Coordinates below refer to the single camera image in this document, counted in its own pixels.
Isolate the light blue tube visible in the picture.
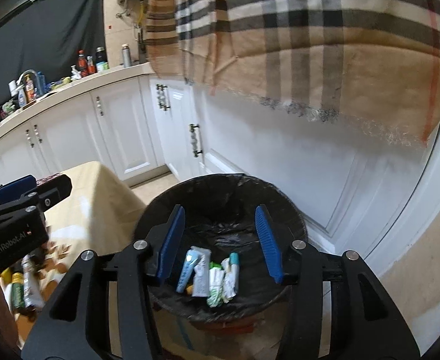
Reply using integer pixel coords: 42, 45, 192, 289
176, 249, 203, 293

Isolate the white brown wrapper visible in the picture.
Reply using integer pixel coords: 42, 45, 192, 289
22, 255, 45, 311

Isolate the teal capped tube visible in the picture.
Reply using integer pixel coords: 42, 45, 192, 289
225, 253, 239, 299

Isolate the black lined trash bin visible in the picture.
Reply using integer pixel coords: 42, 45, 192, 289
134, 173, 307, 323

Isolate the floral tablecloth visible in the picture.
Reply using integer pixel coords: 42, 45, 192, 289
2, 160, 147, 346

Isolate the orange soap bottle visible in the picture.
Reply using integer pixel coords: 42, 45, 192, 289
24, 74, 35, 103

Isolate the chrome sink faucet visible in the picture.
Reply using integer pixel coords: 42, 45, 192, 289
15, 69, 45, 98

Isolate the red sauce bottle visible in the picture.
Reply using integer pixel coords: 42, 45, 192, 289
78, 49, 89, 77

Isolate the black window curtain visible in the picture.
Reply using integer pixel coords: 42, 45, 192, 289
0, 0, 105, 111

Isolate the grey thermos bottle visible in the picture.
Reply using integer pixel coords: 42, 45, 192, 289
121, 44, 132, 68

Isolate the plaid beige hanging cloth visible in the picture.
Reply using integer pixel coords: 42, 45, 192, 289
146, 0, 440, 143

